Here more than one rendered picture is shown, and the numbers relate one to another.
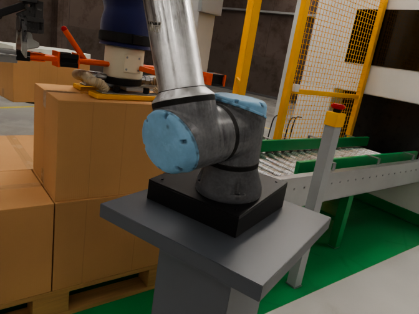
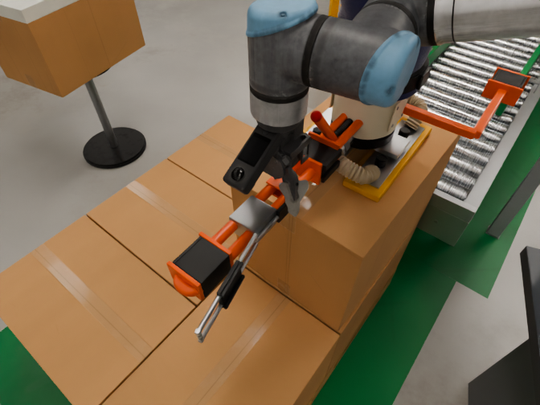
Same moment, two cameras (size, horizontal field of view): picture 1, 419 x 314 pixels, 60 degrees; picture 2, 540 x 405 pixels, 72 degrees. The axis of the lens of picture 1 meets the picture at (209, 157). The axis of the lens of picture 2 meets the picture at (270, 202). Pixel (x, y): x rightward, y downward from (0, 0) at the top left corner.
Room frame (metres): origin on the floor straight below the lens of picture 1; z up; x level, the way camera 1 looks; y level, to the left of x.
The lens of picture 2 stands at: (0.90, 0.86, 1.63)
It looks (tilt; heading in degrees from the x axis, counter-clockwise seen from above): 49 degrees down; 348
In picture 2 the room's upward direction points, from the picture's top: straight up
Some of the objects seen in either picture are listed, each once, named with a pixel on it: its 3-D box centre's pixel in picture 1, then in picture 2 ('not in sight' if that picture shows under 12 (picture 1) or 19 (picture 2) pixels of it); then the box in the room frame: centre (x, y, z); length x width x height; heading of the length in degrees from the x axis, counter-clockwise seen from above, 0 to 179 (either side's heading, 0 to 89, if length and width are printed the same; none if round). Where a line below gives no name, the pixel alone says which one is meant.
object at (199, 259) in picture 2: not in sight; (201, 265); (1.26, 0.90, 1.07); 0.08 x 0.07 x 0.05; 130
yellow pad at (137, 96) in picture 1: (131, 92); (391, 150); (1.57, 0.38, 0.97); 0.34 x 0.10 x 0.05; 130
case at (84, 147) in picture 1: (113, 137); (344, 197); (1.63, 0.45, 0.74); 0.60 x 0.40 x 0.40; 128
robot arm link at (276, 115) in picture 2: not in sight; (277, 100); (1.39, 0.74, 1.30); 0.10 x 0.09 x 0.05; 39
